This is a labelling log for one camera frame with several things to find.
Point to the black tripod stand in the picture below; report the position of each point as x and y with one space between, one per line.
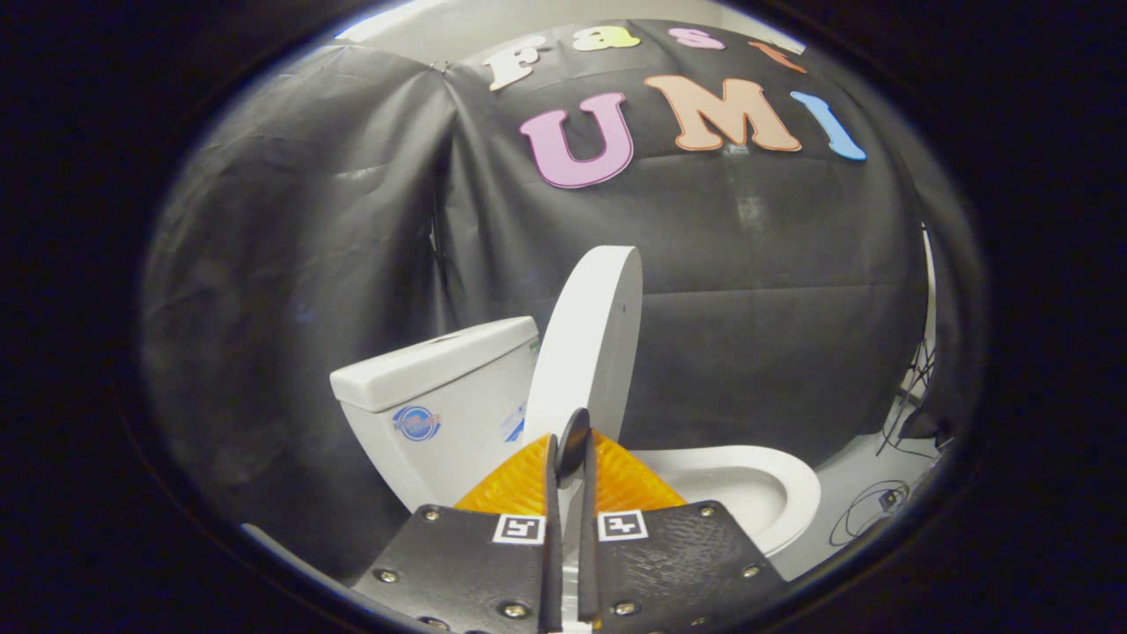
911 396

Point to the white toilet bowl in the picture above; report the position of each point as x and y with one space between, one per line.
731 500

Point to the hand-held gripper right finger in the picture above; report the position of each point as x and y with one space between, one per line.
678 563

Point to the black backdrop cloth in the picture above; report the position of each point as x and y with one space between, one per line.
748 308

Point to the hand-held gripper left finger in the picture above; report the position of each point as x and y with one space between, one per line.
467 572

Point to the small black box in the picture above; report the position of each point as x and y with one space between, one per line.
889 499

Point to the white toilet lid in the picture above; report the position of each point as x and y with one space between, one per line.
585 352

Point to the white toilet seat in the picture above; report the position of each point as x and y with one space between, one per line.
797 493

